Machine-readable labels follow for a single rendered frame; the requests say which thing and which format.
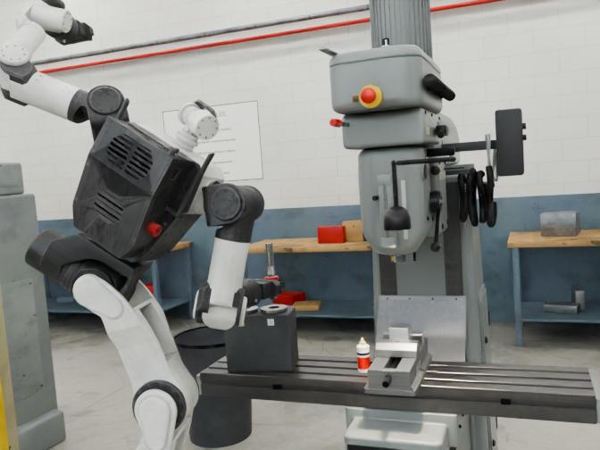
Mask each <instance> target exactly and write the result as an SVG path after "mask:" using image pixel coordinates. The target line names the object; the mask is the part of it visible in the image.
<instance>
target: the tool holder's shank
mask: <svg viewBox="0 0 600 450"><path fill-rule="evenodd" d="M265 249H266V260H267V274H268V277H269V278H271V277H275V274H276V271H275V267H274V257H273V246H272V243H266V244H265Z"/></svg>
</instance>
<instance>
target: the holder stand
mask: <svg viewBox="0 0 600 450"><path fill-rule="evenodd" d="M224 334H225V345H226V355H227V366H228V372H238V371H292V370H293V369H294V368H295V366H296V363H297V362H298V359H299V358H298V346H297V334H296V309H295V307H288V306H287V305H285V304H270V305H265V306H263V307H261V308H258V306H256V305H255V306H252V307H249V308H248V310H246V315H245V318H244V323H243V326H241V327H238V326H235V324H234V325H233V326H232V327H231V328H230V329H225V330H224Z"/></svg>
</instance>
